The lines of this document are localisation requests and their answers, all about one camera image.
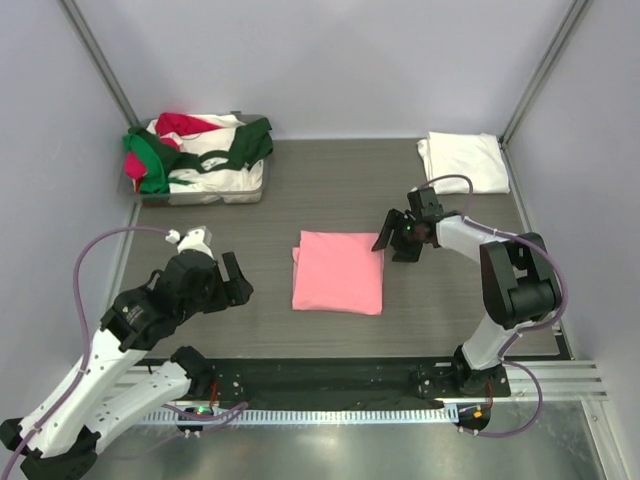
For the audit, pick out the right aluminium frame post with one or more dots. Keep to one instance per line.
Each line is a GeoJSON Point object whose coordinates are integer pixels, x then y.
{"type": "Point", "coordinates": [558, 43]}

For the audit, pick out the red t shirt in bin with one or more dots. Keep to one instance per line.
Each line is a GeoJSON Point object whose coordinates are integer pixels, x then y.
{"type": "Point", "coordinates": [168, 123]}

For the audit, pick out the left aluminium frame post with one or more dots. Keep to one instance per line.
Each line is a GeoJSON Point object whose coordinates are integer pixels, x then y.
{"type": "Point", "coordinates": [83, 31]}

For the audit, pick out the folded white t shirt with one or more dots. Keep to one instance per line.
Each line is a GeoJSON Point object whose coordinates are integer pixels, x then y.
{"type": "Point", "coordinates": [477, 157]}

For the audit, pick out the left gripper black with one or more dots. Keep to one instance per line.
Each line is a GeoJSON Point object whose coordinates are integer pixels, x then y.
{"type": "Point", "coordinates": [220, 286]}

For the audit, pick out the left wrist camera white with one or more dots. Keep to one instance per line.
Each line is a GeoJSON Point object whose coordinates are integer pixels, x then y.
{"type": "Point", "coordinates": [196, 239]}

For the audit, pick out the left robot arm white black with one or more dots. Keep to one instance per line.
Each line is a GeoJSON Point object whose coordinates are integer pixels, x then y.
{"type": "Point", "coordinates": [63, 437]}

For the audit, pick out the dark green t shirt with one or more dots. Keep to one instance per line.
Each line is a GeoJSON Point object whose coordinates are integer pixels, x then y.
{"type": "Point", "coordinates": [249, 144]}

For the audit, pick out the white t shirt in bin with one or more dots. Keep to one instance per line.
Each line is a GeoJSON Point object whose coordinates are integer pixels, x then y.
{"type": "Point", "coordinates": [215, 175]}

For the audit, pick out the aluminium frame post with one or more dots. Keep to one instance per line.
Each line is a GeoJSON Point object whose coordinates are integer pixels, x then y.
{"type": "Point", "coordinates": [83, 31]}
{"type": "Point", "coordinates": [558, 43]}

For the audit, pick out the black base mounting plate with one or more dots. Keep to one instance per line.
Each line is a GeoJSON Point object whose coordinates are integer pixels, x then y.
{"type": "Point", "coordinates": [344, 384]}

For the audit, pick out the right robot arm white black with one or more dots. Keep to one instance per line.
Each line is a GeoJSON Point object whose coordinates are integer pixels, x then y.
{"type": "Point", "coordinates": [519, 282]}

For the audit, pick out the clear plastic bin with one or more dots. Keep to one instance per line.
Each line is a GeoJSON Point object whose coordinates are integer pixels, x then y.
{"type": "Point", "coordinates": [250, 195]}

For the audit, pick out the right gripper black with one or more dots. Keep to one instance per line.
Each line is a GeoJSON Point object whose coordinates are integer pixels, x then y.
{"type": "Point", "coordinates": [401, 237]}

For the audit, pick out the bright green t shirt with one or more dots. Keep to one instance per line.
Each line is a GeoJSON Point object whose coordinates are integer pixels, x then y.
{"type": "Point", "coordinates": [150, 170]}

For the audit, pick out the slotted cable duct strip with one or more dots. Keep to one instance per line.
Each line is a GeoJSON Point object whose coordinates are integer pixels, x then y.
{"type": "Point", "coordinates": [447, 414]}

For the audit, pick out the pink t shirt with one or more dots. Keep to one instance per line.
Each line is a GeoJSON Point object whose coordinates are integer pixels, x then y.
{"type": "Point", "coordinates": [338, 272]}

